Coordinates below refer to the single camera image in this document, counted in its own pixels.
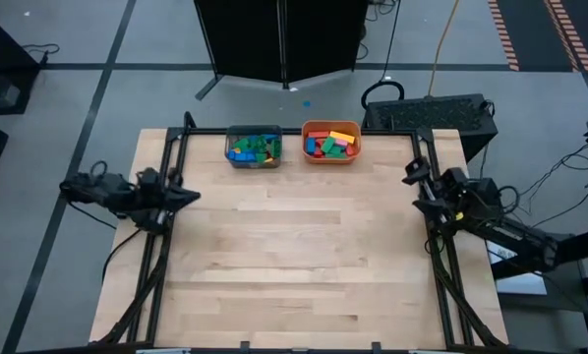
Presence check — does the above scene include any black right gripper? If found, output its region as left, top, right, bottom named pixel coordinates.
left=401, top=156, right=477, bottom=232

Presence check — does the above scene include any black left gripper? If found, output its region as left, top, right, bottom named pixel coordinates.
left=137, top=167, right=202, bottom=233

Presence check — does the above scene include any blue large studded brick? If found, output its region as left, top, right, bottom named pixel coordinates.
left=227, top=149, right=259, bottom=164

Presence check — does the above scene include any yellow bar block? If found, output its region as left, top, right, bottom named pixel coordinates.
left=328, top=130, right=357, bottom=146

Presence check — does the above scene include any black perforated case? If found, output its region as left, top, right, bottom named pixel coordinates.
left=361, top=92, right=500, bottom=162

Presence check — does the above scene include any grey translucent plastic bin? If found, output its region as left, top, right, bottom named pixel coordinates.
left=224, top=124, right=284, bottom=170

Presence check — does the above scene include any orange plastic bin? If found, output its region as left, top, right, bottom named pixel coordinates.
left=301, top=119, right=363, bottom=165

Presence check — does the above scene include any white paper sheet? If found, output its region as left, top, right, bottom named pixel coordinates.
left=495, top=245, right=549, bottom=296

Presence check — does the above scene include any black folding screen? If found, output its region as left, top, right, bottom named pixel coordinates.
left=194, top=0, right=369, bottom=102

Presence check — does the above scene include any black striped floor mat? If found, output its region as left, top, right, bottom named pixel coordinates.
left=488, top=0, right=588, bottom=74

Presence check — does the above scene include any black cabinet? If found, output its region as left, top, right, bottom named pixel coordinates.
left=0, top=9, right=42, bottom=117

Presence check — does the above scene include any black aluminium table frame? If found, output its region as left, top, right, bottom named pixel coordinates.
left=89, top=111, right=509, bottom=354

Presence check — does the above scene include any black hanging cable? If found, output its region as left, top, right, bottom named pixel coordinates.
left=361, top=0, right=406, bottom=112

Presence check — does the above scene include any yellow hanging cable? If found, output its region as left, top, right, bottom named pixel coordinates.
left=427, top=0, right=460, bottom=97

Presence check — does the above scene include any black floor cable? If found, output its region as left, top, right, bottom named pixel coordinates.
left=21, top=42, right=62, bottom=68

